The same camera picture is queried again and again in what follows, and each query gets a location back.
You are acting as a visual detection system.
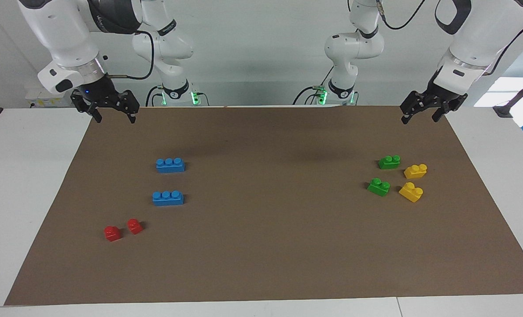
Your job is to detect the green two-stud toy brick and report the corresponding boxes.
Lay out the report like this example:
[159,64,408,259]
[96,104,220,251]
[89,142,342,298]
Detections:
[378,155,401,170]
[367,177,390,197]

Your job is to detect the blue three-stud toy brick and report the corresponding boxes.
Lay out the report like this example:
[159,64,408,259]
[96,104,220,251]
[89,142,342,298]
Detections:
[156,157,185,173]
[152,190,184,206]

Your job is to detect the yellow two-stud toy brick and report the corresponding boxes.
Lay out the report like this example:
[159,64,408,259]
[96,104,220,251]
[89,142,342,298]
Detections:
[404,163,428,179]
[398,182,424,203]

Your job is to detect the white box with yellow labels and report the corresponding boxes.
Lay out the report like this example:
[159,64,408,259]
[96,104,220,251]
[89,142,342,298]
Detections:
[25,86,75,108]

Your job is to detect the brown table mat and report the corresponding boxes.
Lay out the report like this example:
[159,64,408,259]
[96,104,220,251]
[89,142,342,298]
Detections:
[4,105,523,306]

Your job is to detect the black right arm base cable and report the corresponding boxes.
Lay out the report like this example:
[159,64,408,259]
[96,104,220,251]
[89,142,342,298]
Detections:
[146,85,163,107]

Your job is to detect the black arm base cable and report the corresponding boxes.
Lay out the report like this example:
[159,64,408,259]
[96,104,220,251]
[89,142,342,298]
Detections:
[146,85,163,107]
[293,66,335,105]

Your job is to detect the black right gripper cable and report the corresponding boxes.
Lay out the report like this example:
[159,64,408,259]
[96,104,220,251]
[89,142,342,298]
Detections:
[109,30,155,81]

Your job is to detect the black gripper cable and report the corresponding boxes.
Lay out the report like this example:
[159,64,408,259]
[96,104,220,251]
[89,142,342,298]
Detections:
[376,0,523,76]
[109,30,155,81]

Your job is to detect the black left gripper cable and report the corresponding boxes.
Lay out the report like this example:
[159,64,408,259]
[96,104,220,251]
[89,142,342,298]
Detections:
[376,0,523,76]

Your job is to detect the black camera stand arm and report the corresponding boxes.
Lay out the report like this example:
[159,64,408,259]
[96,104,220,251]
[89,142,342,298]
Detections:
[493,70,523,118]

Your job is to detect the black left arm base cable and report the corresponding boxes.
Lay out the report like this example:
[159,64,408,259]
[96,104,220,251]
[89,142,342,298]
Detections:
[293,66,335,105]

